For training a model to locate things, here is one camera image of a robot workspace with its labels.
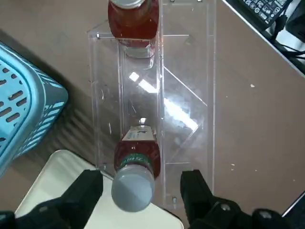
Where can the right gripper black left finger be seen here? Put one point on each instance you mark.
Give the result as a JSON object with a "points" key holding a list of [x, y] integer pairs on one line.
{"points": [[71, 205]]}

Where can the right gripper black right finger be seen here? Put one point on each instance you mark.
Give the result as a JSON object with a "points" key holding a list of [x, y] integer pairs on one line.
{"points": [[202, 207]]}

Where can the amber tea bottle white cap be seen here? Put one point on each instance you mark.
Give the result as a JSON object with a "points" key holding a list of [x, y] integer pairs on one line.
{"points": [[133, 23], [133, 188]]}

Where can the light blue plastic shopping basket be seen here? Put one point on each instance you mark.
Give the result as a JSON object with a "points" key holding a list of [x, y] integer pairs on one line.
{"points": [[28, 102]]}

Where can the clear acrylic beverage shelf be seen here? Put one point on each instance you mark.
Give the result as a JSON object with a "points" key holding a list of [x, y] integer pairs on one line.
{"points": [[186, 95]]}

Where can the cream plastic tray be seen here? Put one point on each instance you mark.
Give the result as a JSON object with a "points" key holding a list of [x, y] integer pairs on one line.
{"points": [[59, 171]]}

